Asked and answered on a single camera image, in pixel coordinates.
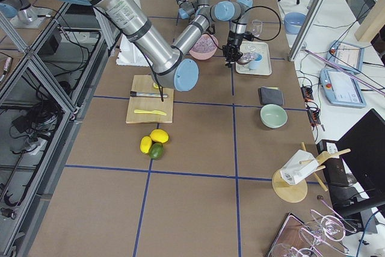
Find blue bowl in background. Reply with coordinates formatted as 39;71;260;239
283;12;306;35

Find hanging wine glasses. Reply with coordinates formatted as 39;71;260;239
265;195;357;256

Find pile of clear ice cubes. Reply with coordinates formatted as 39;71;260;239
192;35;217;54

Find light blue plastic cup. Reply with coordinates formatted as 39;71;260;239
248;54;263;70

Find black monitor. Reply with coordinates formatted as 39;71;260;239
324;109;384;217

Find yellow plastic knife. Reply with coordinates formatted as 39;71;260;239
134;109;167;116

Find pink bowl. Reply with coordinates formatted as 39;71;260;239
189;34;218;60

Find large yellow lemon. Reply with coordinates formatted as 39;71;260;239
149;129;169;143

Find wooden cutting board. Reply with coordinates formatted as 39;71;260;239
126;75;174;124

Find steel muddler rod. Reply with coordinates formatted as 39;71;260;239
130;91;168;98

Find wooden cup stand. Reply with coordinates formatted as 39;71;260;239
272;142;351;203

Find stainless steel ice scoop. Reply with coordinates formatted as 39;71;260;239
235;52;256;66

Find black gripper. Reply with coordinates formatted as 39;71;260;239
222;31;245;67

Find clear wine glass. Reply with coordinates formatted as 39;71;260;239
251;19;263;38

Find teach pendant tablet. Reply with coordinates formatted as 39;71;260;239
320;69;366;108

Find small yellow lemon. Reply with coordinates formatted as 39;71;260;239
140;136;153;154

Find folded grey cloth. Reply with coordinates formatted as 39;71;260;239
258;87;284;106

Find cream bear tray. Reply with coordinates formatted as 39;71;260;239
236;41;272;76

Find white carton on stand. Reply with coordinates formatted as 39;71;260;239
279;150;318;185

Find light green bowl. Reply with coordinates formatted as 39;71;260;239
260;104;288;129

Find green lime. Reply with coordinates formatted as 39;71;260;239
149;143;164;159

